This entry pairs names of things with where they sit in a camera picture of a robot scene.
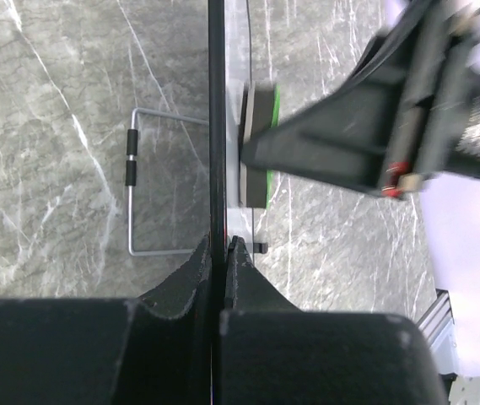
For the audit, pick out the white whiteboard black frame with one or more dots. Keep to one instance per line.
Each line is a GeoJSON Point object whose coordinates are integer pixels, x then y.
{"type": "Point", "coordinates": [229, 71]}

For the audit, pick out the metal wire whiteboard stand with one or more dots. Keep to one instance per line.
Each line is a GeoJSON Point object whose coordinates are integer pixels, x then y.
{"type": "Point", "coordinates": [131, 177]}

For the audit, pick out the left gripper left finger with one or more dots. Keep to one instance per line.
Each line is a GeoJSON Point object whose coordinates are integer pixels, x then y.
{"type": "Point", "coordinates": [153, 349]}

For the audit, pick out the aluminium right side rail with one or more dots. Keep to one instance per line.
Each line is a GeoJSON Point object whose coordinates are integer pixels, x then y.
{"type": "Point", "coordinates": [438, 327]}

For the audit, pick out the green whiteboard eraser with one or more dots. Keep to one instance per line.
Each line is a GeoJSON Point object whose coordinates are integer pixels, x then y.
{"type": "Point", "coordinates": [259, 113]}

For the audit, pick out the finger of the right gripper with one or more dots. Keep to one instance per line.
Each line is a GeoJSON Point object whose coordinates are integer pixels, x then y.
{"type": "Point", "coordinates": [341, 140]}

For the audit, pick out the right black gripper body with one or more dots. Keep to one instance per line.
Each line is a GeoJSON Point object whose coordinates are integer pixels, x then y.
{"type": "Point", "coordinates": [421, 63]}

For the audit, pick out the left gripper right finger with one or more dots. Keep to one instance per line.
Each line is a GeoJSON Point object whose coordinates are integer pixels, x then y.
{"type": "Point", "coordinates": [270, 352]}

